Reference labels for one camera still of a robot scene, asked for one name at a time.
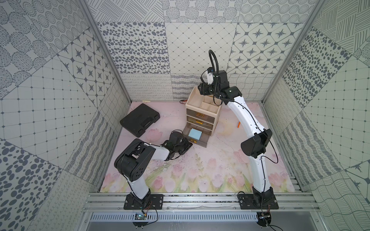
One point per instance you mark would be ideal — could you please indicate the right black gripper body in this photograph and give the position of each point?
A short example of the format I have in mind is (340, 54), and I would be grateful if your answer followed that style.
(212, 89)

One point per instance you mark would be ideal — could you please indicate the green circuit board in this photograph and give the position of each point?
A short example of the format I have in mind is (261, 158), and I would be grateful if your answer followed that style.
(140, 217)

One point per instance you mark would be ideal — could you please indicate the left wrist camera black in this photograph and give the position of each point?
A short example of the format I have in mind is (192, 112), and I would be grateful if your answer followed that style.
(176, 136)

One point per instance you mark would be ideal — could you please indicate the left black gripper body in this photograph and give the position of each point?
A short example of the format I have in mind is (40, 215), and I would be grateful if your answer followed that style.
(183, 144)

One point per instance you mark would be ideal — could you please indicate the floral pink table mat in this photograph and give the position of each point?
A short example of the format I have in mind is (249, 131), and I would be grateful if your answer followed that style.
(220, 167)

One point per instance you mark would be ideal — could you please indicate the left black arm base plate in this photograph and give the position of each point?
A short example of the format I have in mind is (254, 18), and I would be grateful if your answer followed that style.
(150, 201)

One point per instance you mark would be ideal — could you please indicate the blue sticky pad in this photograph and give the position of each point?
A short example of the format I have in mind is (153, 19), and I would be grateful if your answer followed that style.
(195, 134)

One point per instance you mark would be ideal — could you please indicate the black round connector box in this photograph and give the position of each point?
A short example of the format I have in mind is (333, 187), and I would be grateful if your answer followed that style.
(264, 219)

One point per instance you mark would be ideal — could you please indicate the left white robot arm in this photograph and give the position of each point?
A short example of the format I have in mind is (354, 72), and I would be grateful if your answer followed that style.
(133, 161)

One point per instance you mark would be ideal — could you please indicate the black plastic tool case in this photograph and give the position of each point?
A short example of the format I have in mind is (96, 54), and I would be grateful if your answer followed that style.
(139, 120)

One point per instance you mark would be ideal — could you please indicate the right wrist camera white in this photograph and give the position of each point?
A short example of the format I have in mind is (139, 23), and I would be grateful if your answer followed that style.
(210, 75)

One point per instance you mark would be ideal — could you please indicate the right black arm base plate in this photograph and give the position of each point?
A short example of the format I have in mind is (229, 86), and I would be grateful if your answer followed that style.
(257, 201)

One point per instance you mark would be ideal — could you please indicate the beige desktop drawer organizer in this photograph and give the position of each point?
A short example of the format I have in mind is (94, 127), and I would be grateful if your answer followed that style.
(205, 104)

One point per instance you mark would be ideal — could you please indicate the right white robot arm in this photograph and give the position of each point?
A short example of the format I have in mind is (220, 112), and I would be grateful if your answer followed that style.
(257, 137)

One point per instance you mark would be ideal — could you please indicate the aluminium mounting rail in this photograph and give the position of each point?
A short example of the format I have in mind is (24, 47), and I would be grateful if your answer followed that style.
(213, 202)

